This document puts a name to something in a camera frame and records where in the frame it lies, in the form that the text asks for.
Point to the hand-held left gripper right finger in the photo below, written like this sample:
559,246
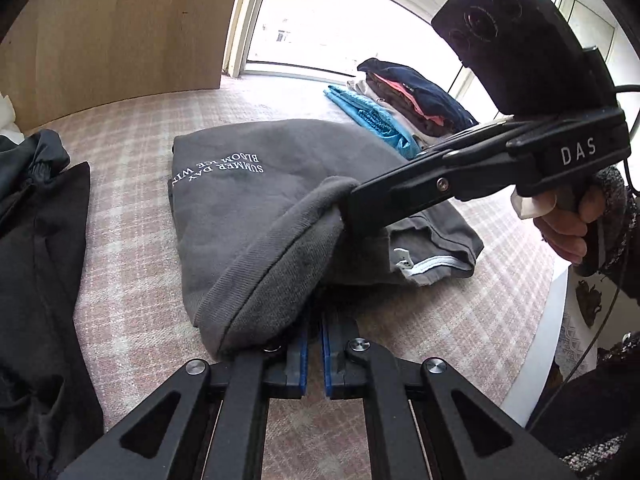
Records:
328,365

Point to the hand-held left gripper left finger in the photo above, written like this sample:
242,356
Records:
300,365

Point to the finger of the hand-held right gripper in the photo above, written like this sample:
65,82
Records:
400,200
475,135

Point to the grey printed t-shirt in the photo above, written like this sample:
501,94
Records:
240,220

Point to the pile of black clothes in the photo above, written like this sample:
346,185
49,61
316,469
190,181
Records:
35,155

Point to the person's right hand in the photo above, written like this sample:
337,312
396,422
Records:
565,235

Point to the white lace cloth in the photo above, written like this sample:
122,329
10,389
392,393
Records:
575,345

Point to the pink plaid blanket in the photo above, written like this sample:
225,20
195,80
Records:
150,125

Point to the person's black tweed jacket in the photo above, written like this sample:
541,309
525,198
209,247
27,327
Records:
590,410

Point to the black ribbed hem garment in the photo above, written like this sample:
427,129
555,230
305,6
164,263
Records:
45,285

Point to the light wooden board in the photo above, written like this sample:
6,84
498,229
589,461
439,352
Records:
125,25

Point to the white garment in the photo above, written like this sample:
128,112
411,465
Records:
7,120

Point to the white window frame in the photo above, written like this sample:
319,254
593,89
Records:
240,25

